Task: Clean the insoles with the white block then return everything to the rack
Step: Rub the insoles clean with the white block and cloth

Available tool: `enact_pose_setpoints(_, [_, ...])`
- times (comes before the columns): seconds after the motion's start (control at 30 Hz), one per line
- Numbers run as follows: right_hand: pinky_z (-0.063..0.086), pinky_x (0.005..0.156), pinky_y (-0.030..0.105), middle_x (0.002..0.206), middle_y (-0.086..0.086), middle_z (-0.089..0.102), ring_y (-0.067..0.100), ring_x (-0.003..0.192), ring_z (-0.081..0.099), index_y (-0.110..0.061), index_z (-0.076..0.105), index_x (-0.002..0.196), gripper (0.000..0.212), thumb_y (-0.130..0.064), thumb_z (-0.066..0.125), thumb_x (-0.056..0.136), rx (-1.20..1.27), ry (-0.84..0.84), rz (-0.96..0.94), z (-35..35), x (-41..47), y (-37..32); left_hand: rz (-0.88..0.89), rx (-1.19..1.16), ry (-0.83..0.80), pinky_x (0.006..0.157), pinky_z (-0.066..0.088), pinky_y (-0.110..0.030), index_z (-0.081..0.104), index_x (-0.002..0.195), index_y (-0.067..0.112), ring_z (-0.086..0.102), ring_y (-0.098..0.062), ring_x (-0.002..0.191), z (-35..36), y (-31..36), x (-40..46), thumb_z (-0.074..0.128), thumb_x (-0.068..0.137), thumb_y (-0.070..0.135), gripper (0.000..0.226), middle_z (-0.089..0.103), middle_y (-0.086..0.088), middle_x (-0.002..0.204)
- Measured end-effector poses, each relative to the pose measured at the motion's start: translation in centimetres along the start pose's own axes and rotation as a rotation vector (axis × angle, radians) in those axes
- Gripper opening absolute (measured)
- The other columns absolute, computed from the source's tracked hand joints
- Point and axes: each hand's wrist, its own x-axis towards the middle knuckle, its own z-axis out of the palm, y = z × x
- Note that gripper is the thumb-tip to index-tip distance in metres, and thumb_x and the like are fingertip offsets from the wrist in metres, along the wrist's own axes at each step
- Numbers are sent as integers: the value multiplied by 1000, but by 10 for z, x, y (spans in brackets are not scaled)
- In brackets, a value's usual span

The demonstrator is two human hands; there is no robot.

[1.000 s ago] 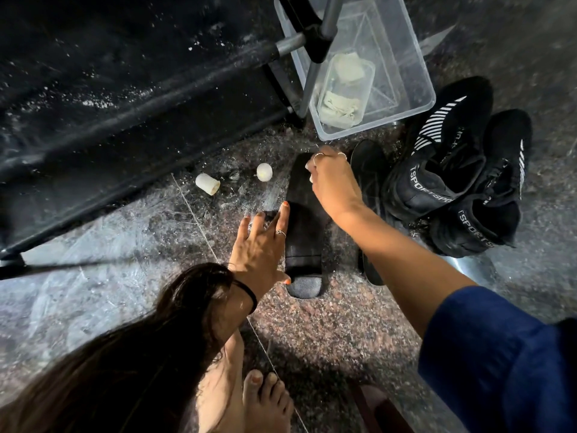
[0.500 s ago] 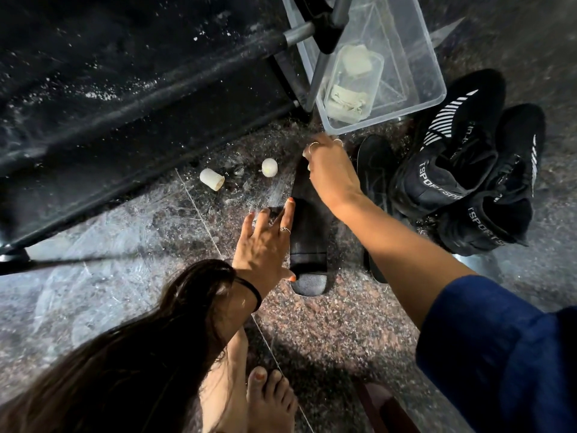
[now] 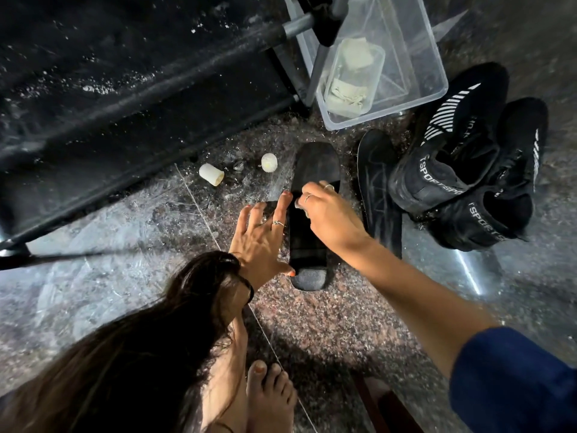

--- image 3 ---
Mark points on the person's left hand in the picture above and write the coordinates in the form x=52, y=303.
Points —
x=257, y=247

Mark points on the person's right hand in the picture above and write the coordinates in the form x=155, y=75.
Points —
x=336, y=223

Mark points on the person's left thumb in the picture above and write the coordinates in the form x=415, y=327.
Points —
x=286, y=269

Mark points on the person's right fingers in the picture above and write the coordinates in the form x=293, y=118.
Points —
x=315, y=193

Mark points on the black insole with grey heel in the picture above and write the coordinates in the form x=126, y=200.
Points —
x=311, y=166

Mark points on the person's right forearm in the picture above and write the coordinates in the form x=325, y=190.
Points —
x=414, y=302

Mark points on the person's left forearm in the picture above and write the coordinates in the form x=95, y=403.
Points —
x=236, y=306

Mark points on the white cylinder cap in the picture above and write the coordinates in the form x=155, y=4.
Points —
x=211, y=174
x=269, y=162

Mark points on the black shoe insole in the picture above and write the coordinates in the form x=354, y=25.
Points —
x=381, y=184

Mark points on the small metal piece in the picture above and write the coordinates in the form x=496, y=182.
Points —
x=238, y=165

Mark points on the cream crumpled cloth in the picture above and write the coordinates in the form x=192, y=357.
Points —
x=347, y=96

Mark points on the small clear plastic container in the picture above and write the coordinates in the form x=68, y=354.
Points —
x=356, y=81

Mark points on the person's bare leg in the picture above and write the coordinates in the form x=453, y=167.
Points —
x=225, y=383

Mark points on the person's bare foot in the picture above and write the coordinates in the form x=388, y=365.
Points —
x=270, y=401

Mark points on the white foam block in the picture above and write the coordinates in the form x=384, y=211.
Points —
x=357, y=54

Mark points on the black striped sports shoe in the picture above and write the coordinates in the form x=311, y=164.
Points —
x=455, y=144
x=505, y=198

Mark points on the clear plastic storage bin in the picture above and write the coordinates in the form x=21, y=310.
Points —
x=405, y=63

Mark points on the dark red wooden object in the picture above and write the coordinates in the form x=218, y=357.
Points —
x=383, y=408

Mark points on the black fabric rack cover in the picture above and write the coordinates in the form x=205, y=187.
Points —
x=112, y=108

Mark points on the blue sleeve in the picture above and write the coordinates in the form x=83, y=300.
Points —
x=514, y=383

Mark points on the grey metal rack frame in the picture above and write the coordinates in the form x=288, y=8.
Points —
x=322, y=54

